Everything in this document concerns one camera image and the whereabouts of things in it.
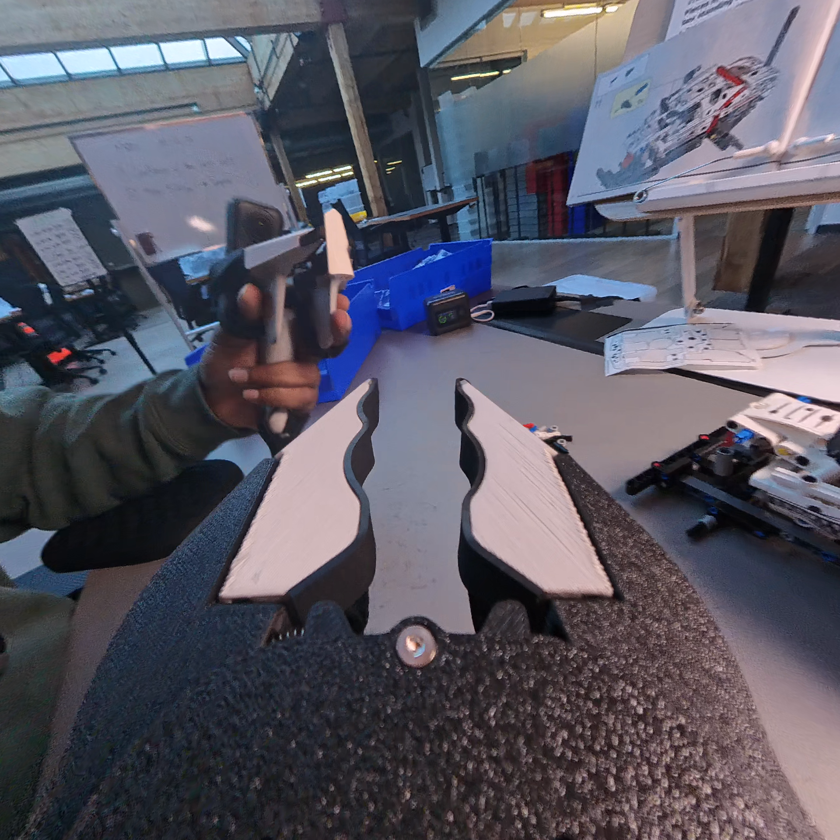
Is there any black power bank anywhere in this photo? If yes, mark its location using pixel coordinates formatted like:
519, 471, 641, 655
423, 289, 473, 337

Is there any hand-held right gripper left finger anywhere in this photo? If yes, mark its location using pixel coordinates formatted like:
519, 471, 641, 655
218, 378, 380, 624

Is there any black chair armrest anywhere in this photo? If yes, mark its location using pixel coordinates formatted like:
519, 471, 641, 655
41, 459, 245, 573

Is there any printed task instruction sheet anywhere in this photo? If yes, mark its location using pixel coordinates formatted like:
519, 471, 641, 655
666, 0, 756, 37

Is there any pile of small lego pieces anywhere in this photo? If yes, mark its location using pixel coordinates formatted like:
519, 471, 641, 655
523, 420, 573, 455

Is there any person's left hand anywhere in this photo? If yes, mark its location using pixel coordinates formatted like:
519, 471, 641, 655
197, 282, 352, 434

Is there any whiteboard on stand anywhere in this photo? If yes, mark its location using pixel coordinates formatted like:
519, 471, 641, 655
69, 112, 296, 375

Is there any white book stand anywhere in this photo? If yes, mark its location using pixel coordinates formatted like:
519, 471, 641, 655
633, 131, 840, 404

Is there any wooden support post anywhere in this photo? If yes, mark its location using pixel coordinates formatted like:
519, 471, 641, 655
326, 23, 389, 217

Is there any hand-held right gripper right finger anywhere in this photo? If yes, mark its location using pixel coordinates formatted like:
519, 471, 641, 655
455, 378, 623, 601

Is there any frosted glass partition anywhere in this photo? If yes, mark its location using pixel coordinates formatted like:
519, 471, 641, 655
433, 62, 631, 191

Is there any lego sticker sheet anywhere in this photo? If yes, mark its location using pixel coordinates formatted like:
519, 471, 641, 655
604, 322, 765, 378

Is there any black power adapter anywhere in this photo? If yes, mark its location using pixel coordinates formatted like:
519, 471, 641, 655
491, 285, 557, 319

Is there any white ribbed plastic container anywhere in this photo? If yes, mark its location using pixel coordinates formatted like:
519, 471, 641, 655
548, 274, 657, 303

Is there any person's left forearm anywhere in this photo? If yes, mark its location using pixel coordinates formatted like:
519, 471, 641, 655
0, 367, 253, 546

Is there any paper flip chart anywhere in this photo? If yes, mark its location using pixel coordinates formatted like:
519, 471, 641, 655
14, 209, 109, 290

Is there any person's green sweatshirt torso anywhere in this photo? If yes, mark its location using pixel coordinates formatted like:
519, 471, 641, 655
0, 571, 80, 840

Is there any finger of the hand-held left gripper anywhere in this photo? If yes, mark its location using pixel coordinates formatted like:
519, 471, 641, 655
241, 226, 324, 273
323, 208, 357, 299

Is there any white lego truck model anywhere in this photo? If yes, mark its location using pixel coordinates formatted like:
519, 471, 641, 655
625, 392, 840, 565

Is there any wooden desk with black legs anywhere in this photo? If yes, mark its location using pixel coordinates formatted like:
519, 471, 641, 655
357, 196, 480, 245

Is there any open lego instruction booklet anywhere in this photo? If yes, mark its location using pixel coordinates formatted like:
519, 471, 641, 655
567, 7, 840, 207

